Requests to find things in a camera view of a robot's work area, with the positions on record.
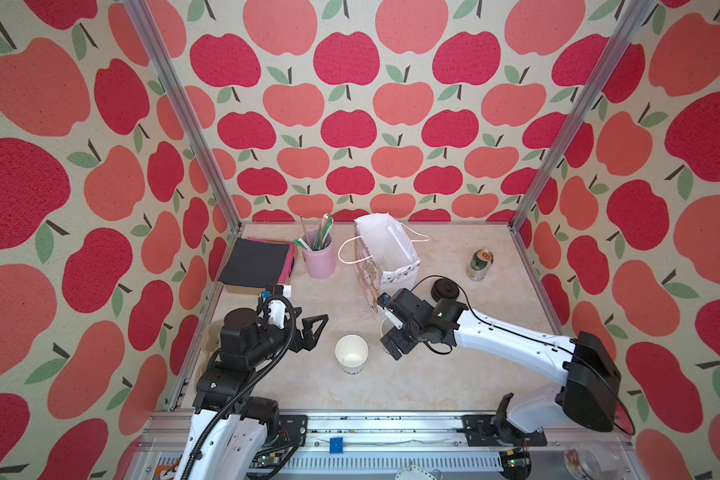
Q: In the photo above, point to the orange candy bag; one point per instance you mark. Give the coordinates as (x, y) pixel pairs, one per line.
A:
(168, 471)

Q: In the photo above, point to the brown wooden stirrer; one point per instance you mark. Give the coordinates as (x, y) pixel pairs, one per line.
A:
(305, 241)

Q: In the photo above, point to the green paper straw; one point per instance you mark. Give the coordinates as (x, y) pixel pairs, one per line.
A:
(325, 227)

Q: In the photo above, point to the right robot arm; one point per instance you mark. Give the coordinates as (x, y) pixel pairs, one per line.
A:
(583, 379)

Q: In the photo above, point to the aluminium frame post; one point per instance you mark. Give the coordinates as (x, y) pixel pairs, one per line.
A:
(150, 36)
(635, 13)

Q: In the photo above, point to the cardboard cup carrier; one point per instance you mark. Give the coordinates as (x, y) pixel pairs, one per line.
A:
(210, 342)

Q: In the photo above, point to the blue small block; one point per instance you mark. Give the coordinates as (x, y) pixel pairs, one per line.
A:
(336, 445)

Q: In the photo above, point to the clear plastic container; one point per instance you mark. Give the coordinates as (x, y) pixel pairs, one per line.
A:
(593, 461)

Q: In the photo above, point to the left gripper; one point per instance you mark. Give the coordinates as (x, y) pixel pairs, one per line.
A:
(296, 343)

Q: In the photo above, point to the black napkin stack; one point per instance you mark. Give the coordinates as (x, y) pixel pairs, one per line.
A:
(256, 263)

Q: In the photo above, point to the black cup lid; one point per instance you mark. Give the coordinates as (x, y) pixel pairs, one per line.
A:
(444, 288)
(437, 298)

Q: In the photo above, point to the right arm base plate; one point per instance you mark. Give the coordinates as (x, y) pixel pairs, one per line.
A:
(484, 431)

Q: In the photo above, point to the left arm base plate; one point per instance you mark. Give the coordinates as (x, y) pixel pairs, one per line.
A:
(286, 429)

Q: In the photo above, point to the pink straw holder cup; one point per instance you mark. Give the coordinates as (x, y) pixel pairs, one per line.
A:
(321, 263)

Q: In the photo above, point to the white paper coffee cup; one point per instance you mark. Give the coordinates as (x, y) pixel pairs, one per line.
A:
(351, 351)

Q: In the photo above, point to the green drink can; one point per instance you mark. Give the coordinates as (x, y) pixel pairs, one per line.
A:
(479, 265)

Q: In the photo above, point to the white paper gift bag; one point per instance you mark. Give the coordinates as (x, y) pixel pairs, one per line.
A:
(383, 254)

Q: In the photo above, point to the right aluminium frame post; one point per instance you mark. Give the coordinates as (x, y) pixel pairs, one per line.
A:
(635, 13)

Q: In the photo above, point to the left aluminium frame post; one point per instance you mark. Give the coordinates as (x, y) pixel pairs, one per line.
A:
(150, 36)

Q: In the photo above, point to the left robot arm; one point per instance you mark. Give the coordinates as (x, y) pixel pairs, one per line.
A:
(234, 434)

